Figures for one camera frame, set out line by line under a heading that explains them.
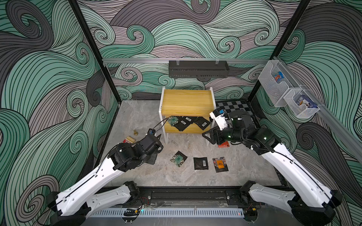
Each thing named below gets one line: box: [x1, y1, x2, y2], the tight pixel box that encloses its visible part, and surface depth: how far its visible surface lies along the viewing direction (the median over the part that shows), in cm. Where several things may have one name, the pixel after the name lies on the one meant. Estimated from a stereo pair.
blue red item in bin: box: [274, 71, 285, 83], surface depth 85 cm
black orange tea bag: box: [212, 156, 229, 173], surface depth 87 cm
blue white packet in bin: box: [296, 95, 319, 109], surface depth 67 cm
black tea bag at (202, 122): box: [194, 116, 211, 131], surface depth 87 cm
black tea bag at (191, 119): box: [183, 115, 199, 124], surface depth 89 cm
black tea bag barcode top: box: [193, 156, 209, 170], surface depth 87 cm
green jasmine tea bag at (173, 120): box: [167, 115, 179, 127], surface depth 88 cm
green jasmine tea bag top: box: [170, 150, 188, 168], surface depth 89 cm
